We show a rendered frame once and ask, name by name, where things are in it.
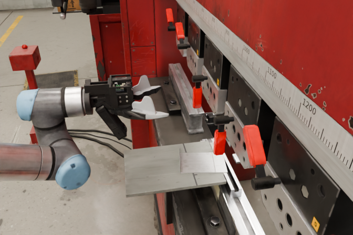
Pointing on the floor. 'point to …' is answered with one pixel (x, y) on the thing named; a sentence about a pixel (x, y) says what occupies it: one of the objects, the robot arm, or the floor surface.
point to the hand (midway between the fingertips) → (165, 102)
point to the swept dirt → (156, 220)
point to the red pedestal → (20, 53)
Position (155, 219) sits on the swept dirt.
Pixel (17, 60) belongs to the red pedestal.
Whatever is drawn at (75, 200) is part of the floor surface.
